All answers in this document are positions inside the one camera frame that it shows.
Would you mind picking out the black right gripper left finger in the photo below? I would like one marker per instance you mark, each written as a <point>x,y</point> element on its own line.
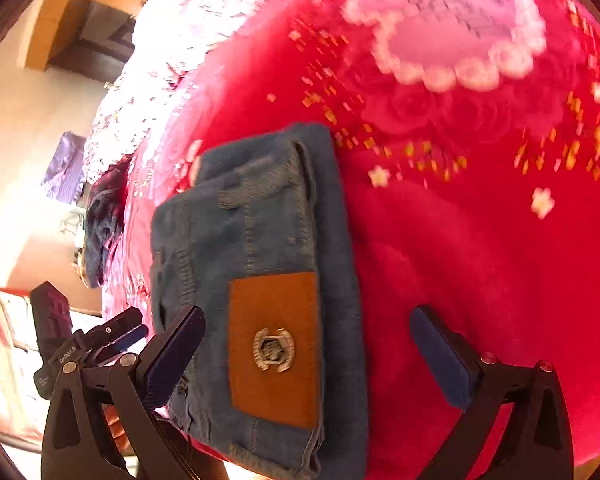
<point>77,443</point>

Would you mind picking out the floral folded quilt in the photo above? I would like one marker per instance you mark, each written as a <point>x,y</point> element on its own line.
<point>170,38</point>

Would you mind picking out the dark garment on bed edge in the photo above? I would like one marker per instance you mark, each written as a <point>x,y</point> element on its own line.
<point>103,222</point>

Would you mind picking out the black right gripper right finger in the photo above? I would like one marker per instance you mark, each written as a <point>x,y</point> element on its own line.
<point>536,443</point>

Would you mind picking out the red rose bed blanket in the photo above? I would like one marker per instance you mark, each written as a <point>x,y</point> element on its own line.
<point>467,139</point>

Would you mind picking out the purple cloth cover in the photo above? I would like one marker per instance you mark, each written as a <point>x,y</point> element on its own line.
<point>64,179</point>

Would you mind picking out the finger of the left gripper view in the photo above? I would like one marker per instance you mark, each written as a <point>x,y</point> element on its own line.
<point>106,341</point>

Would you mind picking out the blue denim jeans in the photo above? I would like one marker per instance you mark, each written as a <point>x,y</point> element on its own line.
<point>261,244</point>

